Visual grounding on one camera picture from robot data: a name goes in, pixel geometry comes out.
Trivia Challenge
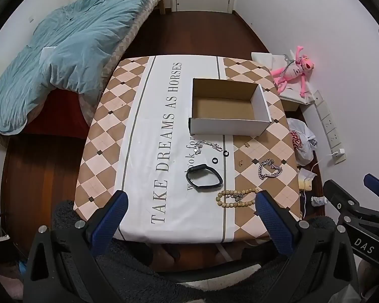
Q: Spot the wooden bead bracelet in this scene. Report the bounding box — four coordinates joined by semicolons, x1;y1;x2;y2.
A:
216;187;261;209

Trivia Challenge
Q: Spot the silver chain necklace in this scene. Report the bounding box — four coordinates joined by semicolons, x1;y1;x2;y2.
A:
257;158;283;181

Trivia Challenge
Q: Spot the black watch band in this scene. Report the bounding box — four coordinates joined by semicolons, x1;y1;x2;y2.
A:
185;163;223;192

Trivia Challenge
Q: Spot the white cardboard box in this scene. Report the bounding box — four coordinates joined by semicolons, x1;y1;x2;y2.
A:
188;78;272;137

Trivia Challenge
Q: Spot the small yellow white container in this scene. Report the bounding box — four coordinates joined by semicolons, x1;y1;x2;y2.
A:
298;168;317;192

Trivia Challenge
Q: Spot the white charger plug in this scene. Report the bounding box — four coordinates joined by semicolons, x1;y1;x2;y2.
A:
331;148;345;157

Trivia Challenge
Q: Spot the white power strip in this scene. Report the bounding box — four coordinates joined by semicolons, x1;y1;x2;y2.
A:
313;90;346;165

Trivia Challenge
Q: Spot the white plastic bag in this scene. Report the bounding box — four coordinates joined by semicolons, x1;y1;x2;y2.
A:
287;118;317;166

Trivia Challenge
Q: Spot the checkered white brown tablecloth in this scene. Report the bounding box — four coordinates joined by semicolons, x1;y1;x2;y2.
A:
74;55;301;243

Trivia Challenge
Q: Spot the pink panther plush toy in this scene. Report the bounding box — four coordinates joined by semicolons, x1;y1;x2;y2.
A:
271;46;315;98

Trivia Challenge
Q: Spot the white box side table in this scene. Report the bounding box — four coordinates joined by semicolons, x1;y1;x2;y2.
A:
251;47;315;112

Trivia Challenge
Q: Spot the teal blue duvet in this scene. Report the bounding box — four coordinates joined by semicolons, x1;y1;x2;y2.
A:
0;0;168;136

